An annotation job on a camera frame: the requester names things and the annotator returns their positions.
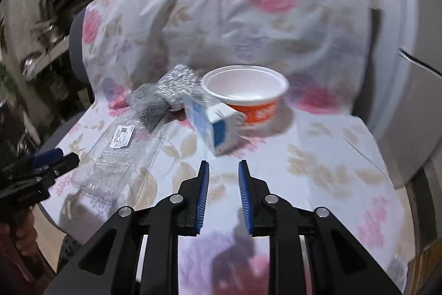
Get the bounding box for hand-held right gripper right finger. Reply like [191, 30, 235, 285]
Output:
[238, 160, 403, 295]

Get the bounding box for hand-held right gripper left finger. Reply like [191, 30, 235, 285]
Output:
[45, 160, 211, 295]

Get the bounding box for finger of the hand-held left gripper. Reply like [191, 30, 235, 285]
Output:
[35, 153, 81, 183]
[29, 148, 65, 166]

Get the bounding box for clear plastic tray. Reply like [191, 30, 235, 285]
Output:
[71, 115, 173, 204]

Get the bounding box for blue and white carton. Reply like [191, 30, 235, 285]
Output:
[182, 93, 246, 156]

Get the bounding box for white and orange paper bowl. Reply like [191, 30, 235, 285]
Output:
[201, 65, 290, 128]

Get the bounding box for silver foil wrapper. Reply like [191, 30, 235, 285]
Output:
[126, 62, 204, 133]

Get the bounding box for person's left hand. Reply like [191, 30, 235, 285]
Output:
[0, 208, 38, 282]

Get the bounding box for grey office chair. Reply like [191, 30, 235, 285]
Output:
[35, 10, 95, 247]

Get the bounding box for floral printed cloth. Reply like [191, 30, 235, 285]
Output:
[48, 0, 408, 295]

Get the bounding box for brown cardboard box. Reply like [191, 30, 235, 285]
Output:
[411, 240, 437, 285]

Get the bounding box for grey cabinet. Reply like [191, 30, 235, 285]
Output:
[345, 0, 442, 188]

